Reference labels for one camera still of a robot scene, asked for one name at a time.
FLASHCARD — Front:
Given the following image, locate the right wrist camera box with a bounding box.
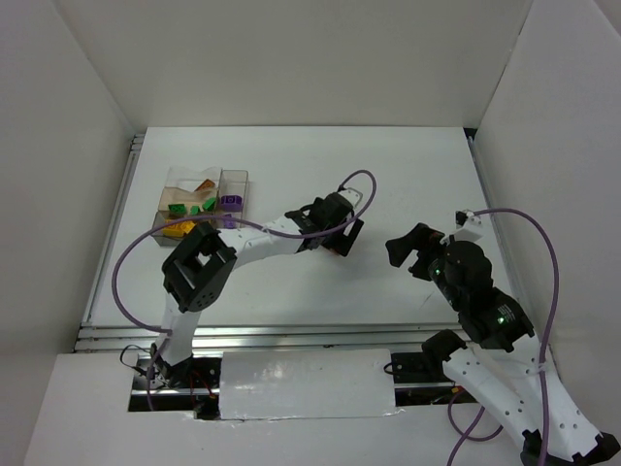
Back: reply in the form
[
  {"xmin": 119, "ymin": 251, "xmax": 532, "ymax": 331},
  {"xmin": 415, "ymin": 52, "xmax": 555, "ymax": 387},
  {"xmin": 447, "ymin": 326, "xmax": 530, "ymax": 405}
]
[{"xmin": 452, "ymin": 210, "xmax": 484, "ymax": 243}]

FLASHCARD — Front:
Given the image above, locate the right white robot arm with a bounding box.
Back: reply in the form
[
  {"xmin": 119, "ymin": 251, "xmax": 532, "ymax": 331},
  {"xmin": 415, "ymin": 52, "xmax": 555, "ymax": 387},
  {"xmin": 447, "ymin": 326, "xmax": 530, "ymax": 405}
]
[{"xmin": 386, "ymin": 223, "xmax": 620, "ymax": 465}]

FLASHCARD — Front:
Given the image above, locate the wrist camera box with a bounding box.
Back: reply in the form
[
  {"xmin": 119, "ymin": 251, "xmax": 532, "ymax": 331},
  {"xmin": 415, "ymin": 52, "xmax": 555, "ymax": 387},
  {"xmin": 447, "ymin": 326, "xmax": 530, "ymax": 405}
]
[
  {"xmin": 338, "ymin": 187, "xmax": 364, "ymax": 210},
  {"xmin": 452, "ymin": 210, "xmax": 484, "ymax": 243}
]

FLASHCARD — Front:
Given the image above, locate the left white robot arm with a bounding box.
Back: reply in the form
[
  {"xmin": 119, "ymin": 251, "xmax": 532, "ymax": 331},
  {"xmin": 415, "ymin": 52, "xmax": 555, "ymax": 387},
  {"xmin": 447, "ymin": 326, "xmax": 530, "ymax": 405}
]
[{"xmin": 150, "ymin": 188, "xmax": 364, "ymax": 387}]

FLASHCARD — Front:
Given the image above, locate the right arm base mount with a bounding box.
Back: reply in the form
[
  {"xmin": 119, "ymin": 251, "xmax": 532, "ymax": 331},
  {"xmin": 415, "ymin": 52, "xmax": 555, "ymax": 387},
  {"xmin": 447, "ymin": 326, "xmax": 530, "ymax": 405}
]
[{"xmin": 383, "ymin": 330, "xmax": 474, "ymax": 407}]

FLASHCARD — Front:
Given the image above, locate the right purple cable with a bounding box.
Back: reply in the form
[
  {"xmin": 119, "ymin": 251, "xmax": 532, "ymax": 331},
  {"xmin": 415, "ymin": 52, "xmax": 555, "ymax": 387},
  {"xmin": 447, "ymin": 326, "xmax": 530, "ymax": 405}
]
[{"xmin": 444, "ymin": 207, "xmax": 560, "ymax": 466}]

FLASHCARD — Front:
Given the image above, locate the purple lego brick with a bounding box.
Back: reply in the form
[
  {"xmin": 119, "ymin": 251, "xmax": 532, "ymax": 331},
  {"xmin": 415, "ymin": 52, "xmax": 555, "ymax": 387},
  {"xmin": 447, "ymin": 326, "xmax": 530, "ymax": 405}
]
[{"xmin": 222, "ymin": 214, "xmax": 238, "ymax": 229}]

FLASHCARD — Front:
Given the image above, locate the clear tall narrow container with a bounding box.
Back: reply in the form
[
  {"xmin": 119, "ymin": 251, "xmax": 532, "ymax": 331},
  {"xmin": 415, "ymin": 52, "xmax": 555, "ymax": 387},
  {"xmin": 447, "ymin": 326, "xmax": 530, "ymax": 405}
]
[{"xmin": 214, "ymin": 170, "xmax": 248, "ymax": 229}]

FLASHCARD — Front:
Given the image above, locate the purple round lego piece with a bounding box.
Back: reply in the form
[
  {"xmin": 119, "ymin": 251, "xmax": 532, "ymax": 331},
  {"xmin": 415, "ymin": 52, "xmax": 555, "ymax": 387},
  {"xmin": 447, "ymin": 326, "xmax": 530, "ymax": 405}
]
[{"xmin": 219, "ymin": 195, "xmax": 244, "ymax": 213}]

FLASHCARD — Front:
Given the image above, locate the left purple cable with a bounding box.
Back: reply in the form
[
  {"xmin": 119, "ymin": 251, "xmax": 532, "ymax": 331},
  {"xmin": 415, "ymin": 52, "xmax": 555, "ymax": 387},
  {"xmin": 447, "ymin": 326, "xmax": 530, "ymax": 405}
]
[{"xmin": 111, "ymin": 169, "xmax": 378, "ymax": 414}]

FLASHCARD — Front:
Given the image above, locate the purple cable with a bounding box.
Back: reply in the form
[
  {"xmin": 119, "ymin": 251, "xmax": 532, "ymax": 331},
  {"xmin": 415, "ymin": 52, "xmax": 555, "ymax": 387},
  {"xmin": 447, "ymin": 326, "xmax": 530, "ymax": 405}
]
[
  {"xmin": 111, "ymin": 169, "xmax": 378, "ymax": 414},
  {"xmin": 444, "ymin": 207, "xmax": 560, "ymax": 466}
]

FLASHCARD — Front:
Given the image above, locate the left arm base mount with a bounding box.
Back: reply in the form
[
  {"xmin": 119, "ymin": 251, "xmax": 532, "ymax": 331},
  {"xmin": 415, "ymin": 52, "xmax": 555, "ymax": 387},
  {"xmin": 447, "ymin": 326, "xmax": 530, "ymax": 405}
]
[{"xmin": 118, "ymin": 345, "xmax": 222, "ymax": 420}]

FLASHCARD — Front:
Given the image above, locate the clear wavy container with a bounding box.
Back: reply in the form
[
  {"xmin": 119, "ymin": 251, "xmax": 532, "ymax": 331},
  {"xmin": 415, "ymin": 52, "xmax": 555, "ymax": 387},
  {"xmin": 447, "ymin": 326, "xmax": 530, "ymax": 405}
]
[{"xmin": 164, "ymin": 166, "xmax": 222, "ymax": 192}]

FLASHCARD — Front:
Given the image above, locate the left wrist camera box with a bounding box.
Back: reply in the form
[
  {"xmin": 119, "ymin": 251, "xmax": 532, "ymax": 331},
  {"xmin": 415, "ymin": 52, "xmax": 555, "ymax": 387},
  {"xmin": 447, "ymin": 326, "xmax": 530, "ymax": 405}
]
[{"xmin": 338, "ymin": 187, "xmax": 364, "ymax": 210}]

